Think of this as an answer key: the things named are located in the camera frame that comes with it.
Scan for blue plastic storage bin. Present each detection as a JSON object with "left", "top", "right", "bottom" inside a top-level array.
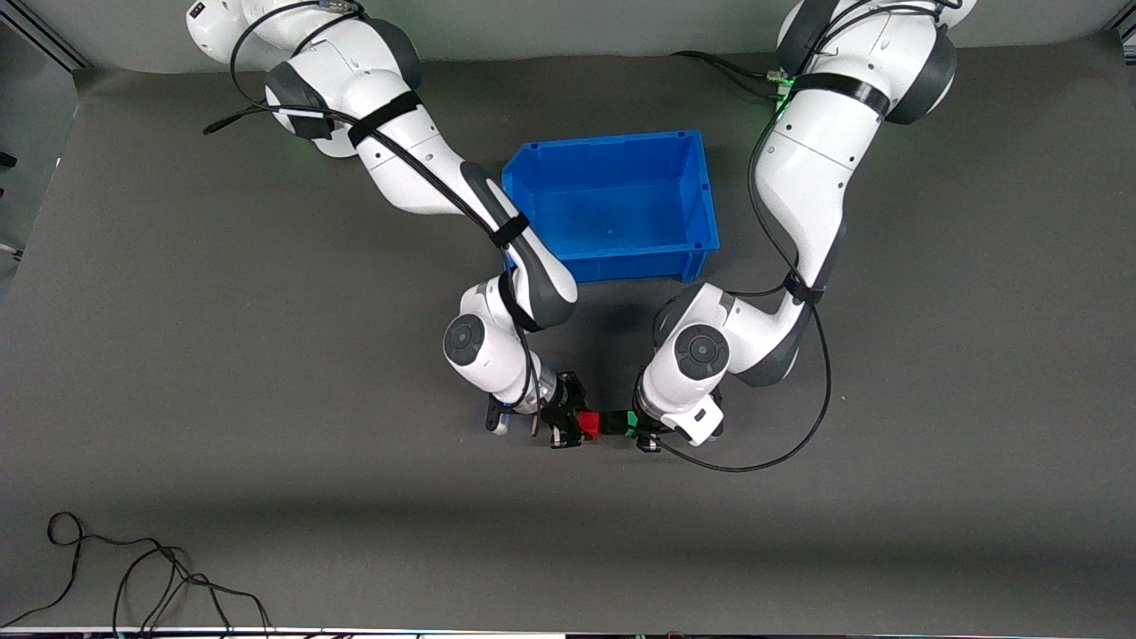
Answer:
[{"left": 501, "top": 130, "right": 721, "bottom": 285}]

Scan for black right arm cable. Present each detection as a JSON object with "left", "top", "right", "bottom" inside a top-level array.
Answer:
[{"left": 202, "top": 0, "right": 544, "bottom": 418}]

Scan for black left arm base cables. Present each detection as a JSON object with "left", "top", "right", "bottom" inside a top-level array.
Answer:
[{"left": 670, "top": 51, "right": 793, "bottom": 100}]

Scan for thin black loose cable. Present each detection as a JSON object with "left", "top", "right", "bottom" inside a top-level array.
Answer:
[
  {"left": 0, "top": 512, "right": 192, "bottom": 627},
  {"left": 114, "top": 546, "right": 272, "bottom": 638}
]

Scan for dark aluminium frame rail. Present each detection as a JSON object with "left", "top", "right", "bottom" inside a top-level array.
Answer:
[{"left": 0, "top": 0, "right": 91, "bottom": 70}]

